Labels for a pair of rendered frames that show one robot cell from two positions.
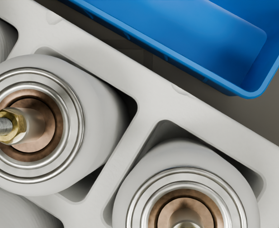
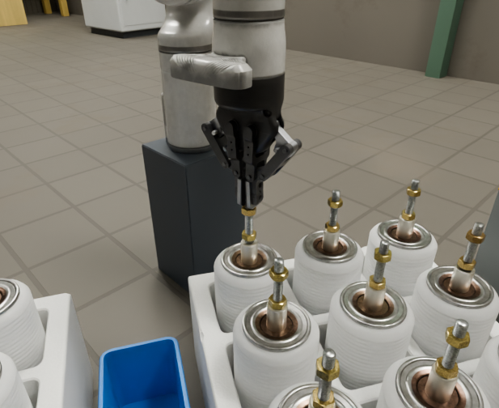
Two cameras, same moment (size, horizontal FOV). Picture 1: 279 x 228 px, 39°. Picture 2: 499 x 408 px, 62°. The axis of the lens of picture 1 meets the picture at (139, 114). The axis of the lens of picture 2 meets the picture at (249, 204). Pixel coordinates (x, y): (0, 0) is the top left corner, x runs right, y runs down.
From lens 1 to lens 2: 40 cm
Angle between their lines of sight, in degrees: 64
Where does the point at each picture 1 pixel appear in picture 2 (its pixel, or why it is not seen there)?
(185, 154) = (225, 277)
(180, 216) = (245, 252)
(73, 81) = (238, 325)
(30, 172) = (292, 308)
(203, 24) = not seen: outside the picture
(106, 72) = (225, 370)
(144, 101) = (222, 343)
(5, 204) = (330, 337)
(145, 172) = (245, 281)
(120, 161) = not seen: hidden behind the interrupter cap
